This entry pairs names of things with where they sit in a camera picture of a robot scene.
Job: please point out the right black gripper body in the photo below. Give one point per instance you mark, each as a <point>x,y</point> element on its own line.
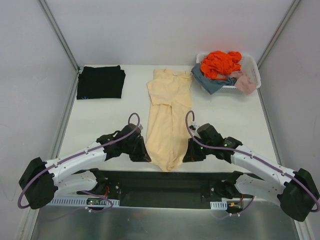
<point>194,149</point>

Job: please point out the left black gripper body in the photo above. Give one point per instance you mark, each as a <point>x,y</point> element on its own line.
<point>138,149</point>

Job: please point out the cream yellow t shirt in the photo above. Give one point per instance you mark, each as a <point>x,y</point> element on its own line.
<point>170,100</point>

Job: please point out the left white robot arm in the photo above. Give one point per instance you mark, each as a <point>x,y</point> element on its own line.
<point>42,181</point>

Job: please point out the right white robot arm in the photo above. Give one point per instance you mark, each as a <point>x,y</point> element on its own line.
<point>294,191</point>

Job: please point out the grey blue t shirt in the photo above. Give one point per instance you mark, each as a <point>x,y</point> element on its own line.
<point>210,85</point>

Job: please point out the folded black t shirt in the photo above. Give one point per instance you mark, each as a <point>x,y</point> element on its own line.
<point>100,83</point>

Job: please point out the pink t shirt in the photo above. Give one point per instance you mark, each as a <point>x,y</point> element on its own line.
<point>243,82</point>

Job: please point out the orange t shirt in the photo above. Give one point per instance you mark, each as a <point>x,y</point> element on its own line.
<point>218,65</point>

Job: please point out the white plastic basket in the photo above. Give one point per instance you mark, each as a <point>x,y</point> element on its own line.
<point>248,64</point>

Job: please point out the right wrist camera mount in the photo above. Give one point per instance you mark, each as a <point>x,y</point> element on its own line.
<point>192,123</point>

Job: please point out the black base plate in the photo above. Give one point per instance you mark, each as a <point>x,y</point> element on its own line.
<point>179,190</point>

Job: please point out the right white cable duct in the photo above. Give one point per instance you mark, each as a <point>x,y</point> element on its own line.
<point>219,205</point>

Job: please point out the white cable duct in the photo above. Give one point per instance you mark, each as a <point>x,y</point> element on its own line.
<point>94,202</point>
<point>219,205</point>

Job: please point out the left white cable duct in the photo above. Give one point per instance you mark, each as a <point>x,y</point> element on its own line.
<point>94,202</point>

